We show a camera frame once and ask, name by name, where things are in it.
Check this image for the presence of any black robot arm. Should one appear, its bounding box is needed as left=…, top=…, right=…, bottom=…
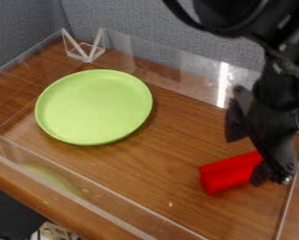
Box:
left=161, top=0, right=299, bottom=187

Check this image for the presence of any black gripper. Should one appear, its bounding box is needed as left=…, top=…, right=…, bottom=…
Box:
left=224, top=84, right=299, bottom=188

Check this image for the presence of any clear acrylic enclosure wall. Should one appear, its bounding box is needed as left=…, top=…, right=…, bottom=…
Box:
left=0, top=30, right=299, bottom=240

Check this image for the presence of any red rectangular block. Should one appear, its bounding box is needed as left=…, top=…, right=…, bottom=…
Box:
left=199, top=151, right=263, bottom=194

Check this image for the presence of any green round plate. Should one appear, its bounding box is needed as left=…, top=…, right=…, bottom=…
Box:
left=34, top=69, right=152, bottom=145

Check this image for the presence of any clear acrylic corner bracket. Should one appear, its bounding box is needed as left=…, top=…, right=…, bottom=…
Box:
left=60, top=28, right=105, bottom=63

